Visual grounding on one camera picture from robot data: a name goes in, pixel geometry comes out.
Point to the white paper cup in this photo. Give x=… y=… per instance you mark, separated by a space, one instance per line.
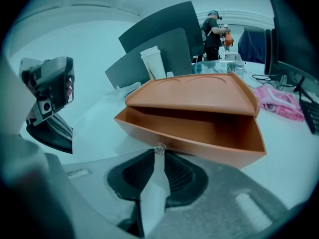
x=154 y=63

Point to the black monitor with black stand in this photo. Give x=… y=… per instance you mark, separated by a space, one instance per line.
x=294 y=34

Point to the small black monitor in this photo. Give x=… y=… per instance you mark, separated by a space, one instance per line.
x=268 y=51

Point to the orange drawer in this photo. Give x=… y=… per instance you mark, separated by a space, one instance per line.
x=199 y=131

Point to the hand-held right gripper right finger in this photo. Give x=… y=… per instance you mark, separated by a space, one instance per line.
x=224 y=203

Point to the black monitor with grey base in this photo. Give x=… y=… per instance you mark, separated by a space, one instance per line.
x=169 y=56

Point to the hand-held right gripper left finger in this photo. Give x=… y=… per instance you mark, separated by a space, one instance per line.
x=89 y=188

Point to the orange bag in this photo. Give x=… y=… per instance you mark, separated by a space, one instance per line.
x=228 y=40

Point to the person's left hand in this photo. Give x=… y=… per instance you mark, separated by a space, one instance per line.
x=69 y=89

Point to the orange wooden box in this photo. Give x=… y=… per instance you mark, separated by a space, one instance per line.
x=194 y=93

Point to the clear plastic pack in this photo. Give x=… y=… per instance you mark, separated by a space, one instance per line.
x=216 y=67

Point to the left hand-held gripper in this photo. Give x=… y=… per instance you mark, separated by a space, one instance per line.
x=49 y=73

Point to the small white box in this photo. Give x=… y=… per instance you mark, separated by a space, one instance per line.
x=233 y=57

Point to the black keyboard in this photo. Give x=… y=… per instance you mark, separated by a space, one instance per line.
x=311 y=113

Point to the pink wipes pack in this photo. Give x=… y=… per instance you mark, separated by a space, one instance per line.
x=279 y=101

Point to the dark blue draped cloth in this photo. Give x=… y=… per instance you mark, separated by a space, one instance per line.
x=251 y=46

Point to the white bottle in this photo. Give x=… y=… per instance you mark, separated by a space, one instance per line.
x=221 y=52

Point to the person's grey shirt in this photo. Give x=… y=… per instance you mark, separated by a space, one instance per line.
x=12 y=103

